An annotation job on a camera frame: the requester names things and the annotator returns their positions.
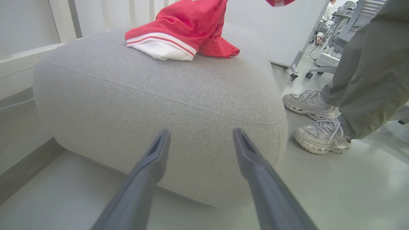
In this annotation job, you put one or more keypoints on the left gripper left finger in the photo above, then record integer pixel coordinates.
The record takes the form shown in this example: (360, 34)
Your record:
(137, 191)

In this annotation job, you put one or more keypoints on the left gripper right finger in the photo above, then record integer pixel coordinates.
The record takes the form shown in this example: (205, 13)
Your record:
(271, 198)

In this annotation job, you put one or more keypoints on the red garment with white trim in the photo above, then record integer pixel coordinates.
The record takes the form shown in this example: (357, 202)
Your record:
(191, 22)

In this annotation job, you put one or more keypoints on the grey fabric seat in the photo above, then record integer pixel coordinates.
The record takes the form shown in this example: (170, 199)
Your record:
(143, 95)

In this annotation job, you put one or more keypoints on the white chunky sneaker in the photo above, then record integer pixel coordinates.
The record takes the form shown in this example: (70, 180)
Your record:
(306, 103)
(319, 137)

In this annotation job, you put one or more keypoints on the white box device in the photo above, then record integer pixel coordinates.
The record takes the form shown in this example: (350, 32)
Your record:
(327, 60)

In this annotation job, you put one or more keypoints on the grey green trousers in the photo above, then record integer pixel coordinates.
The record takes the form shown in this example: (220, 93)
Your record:
(377, 80)

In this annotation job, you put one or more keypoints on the white cabinet on casters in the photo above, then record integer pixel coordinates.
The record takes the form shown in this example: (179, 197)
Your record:
(281, 32)

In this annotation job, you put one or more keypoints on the grey office chair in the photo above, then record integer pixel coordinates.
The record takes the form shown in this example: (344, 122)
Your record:
(343, 40)

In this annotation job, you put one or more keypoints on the white curtain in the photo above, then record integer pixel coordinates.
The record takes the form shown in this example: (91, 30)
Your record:
(111, 12)

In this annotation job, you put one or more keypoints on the person in white shirt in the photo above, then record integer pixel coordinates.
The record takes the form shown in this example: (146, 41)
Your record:
(327, 11)

